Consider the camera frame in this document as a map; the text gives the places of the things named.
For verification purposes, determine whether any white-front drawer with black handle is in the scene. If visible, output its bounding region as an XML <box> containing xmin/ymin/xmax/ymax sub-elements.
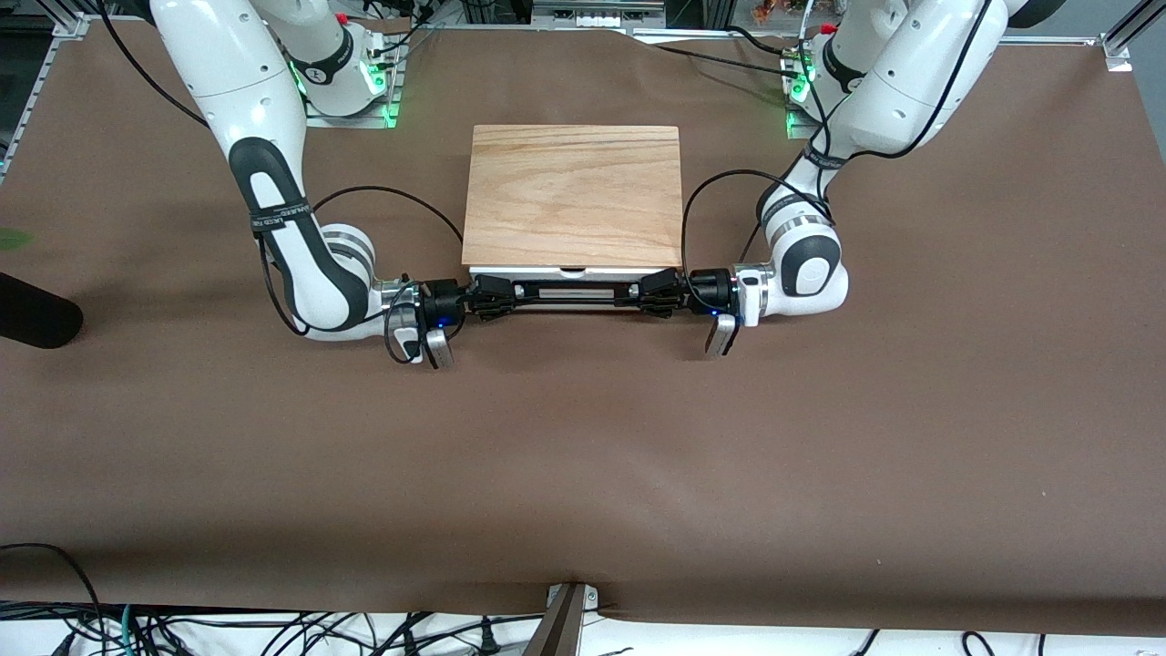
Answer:
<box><xmin>467</xmin><ymin>266</ymin><xmax>684</xmax><ymax>311</ymax></box>

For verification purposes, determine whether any light wooden drawer cabinet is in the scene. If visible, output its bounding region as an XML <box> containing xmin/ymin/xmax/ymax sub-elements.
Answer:
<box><xmin>461</xmin><ymin>125</ymin><xmax>686</xmax><ymax>272</ymax></box>

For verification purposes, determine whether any brown paper table cover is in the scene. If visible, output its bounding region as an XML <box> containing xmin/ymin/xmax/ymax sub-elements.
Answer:
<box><xmin>0</xmin><ymin>18</ymin><xmax>1166</xmax><ymax>639</ymax></box>

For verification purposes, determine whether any grey device behind table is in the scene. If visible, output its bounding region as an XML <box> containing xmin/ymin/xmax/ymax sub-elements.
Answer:
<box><xmin>533</xmin><ymin>0</ymin><xmax>668</xmax><ymax>28</ymax></box>

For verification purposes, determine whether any black rounded cylinder object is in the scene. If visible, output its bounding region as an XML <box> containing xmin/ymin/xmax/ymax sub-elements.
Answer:
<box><xmin>0</xmin><ymin>272</ymin><xmax>85</xmax><ymax>350</ymax></box>

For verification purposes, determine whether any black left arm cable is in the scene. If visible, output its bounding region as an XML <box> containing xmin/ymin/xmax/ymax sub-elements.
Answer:
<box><xmin>681</xmin><ymin>0</ymin><xmax>994</xmax><ymax>279</ymax></box>

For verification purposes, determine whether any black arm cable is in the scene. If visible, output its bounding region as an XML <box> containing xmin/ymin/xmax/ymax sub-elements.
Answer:
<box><xmin>96</xmin><ymin>0</ymin><xmax>465</xmax><ymax>365</ymax></box>
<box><xmin>681</xmin><ymin>0</ymin><xmax>994</xmax><ymax>279</ymax></box>

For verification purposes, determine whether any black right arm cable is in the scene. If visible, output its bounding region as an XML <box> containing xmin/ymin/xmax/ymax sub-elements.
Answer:
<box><xmin>96</xmin><ymin>0</ymin><xmax>465</xmax><ymax>365</ymax></box>

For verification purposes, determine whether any aluminium left arm base plate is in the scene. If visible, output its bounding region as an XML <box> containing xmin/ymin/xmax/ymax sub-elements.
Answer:
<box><xmin>782</xmin><ymin>41</ymin><xmax>857</xmax><ymax>142</ymax></box>

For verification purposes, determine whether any aluminium right arm base plate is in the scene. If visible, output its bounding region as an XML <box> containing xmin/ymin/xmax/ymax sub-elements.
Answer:
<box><xmin>303</xmin><ymin>23</ymin><xmax>404</xmax><ymax>130</ymax></box>

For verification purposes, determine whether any black cable on table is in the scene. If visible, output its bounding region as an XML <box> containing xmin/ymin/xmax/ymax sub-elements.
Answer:
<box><xmin>638</xmin><ymin>41</ymin><xmax>795</xmax><ymax>76</ymax></box>

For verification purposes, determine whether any dark post with silver bracket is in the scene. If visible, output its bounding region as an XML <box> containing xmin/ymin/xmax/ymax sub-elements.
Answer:
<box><xmin>524</xmin><ymin>583</ymin><xmax>602</xmax><ymax>656</ymax></box>

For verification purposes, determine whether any aluminium frame rail with bracket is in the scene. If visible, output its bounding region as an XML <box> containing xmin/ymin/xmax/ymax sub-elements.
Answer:
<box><xmin>1100</xmin><ymin>0</ymin><xmax>1166</xmax><ymax>74</ymax></box>
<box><xmin>0</xmin><ymin>0</ymin><xmax>97</xmax><ymax>179</ymax></box>

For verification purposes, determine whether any looped black floor cable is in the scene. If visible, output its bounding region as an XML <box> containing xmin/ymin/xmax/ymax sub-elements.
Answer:
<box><xmin>0</xmin><ymin>543</ymin><xmax>108</xmax><ymax>639</ymax></box>

